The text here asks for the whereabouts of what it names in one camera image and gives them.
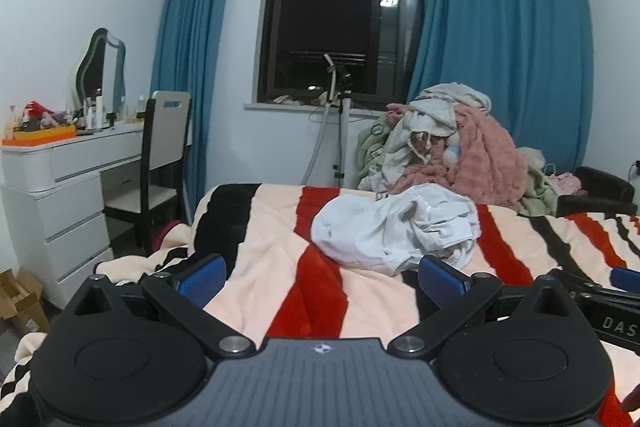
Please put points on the beige cloth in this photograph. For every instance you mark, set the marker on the beige cloth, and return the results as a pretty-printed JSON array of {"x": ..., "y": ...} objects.
[{"x": 285, "y": 99}]

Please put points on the pale green blanket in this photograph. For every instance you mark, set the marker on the pale green blanket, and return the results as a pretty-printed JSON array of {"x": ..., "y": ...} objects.
[{"x": 537, "y": 187}]

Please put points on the garment steamer stand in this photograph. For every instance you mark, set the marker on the garment steamer stand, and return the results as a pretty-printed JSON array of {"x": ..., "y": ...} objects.
[{"x": 342, "y": 127}]

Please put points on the green patterned blanket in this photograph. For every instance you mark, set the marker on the green patterned blanket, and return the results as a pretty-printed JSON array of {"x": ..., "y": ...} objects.
[{"x": 372, "y": 152}]

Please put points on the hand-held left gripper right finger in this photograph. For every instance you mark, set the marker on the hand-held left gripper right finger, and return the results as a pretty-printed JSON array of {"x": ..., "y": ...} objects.
[{"x": 441, "y": 281}]

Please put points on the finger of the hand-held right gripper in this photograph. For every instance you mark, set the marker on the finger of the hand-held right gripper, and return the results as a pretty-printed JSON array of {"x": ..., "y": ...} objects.
[
  {"x": 582, "y": 284},
  {"x": 626, "y": 278}
]

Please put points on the blue curtain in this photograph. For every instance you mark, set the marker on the blue curtain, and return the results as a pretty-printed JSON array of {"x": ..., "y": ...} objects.
[
  {"x": 195, "y": 57},
  {"x": 505, "y": 32}
]

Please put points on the white hooded garment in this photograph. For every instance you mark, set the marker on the white hooded garment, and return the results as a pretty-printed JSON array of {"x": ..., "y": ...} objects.
[{"x": 425, "y": 119}]

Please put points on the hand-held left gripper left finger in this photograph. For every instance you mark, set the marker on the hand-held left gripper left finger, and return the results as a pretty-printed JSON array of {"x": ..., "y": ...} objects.
[{"x": 202, "y": 281}]

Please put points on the group of cosmetic bottles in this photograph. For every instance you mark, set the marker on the group of cosmetic bottles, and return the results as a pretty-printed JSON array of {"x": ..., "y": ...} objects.
[{"x": 95, "y": 112}]

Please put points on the black armchair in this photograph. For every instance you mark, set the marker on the black armchair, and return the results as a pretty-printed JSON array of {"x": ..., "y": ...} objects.
[{"x": 600, "y": 187}]

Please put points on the dark framed window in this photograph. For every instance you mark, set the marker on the dark framed window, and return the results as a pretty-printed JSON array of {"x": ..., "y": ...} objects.
[{"x": 330, "y": 7}]

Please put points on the white t-shirt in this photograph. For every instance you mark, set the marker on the white t-shirt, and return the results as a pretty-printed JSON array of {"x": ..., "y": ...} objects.
[{"x": 390, "y": 227}]

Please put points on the white window sill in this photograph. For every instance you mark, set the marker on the white window sill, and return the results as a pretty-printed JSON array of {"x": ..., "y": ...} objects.
[{"x": 270, "y": 107}]

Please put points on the white black chair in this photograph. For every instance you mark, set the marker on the white black chair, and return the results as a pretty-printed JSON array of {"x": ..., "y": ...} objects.
[{"x": 167, "y": 132}]

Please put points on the red black striped blanket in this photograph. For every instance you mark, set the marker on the red black striped blanket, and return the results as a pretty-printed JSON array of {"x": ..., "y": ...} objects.
[{"x": 270, "y": 252}]

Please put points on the wavy vanity mirror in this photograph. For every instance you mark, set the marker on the wavy vanity mirror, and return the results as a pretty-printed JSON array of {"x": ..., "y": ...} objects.
[{"x": 97, "y": 67}]

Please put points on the beige towel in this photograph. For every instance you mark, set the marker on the beige towel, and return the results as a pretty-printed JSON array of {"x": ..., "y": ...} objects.
[{"x": 460, "y": 93}]

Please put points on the small pink garment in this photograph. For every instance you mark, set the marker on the small pink garment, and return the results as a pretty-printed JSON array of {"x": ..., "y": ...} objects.
[{"x": 565, "y": 181}]

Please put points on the pink fleece blanket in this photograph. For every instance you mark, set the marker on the pink fleece blanket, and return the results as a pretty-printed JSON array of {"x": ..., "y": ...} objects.
[{"x": 485, "y": 157}]

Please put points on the orange tray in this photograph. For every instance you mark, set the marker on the orange tray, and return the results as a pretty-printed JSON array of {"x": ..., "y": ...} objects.
[{"x": 45, "y": 136}]

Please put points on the cardboard box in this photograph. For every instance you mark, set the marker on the cardboard box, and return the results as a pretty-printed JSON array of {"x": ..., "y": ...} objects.
[{"x": 20, "y": 302}]

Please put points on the white dressing table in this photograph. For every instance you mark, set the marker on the white dressing table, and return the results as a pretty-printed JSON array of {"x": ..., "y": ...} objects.
[{"x": 65, "y": 207}]

